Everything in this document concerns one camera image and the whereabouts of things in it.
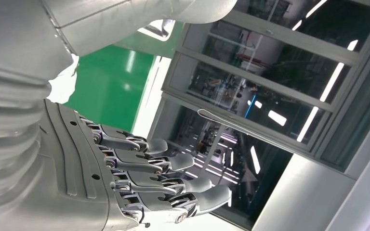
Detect glass partition with metal frames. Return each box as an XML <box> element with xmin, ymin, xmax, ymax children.
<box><xmin>148</xmin><ymin>0</ymin><xmax>370</xmax><ymax>231</ymax></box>

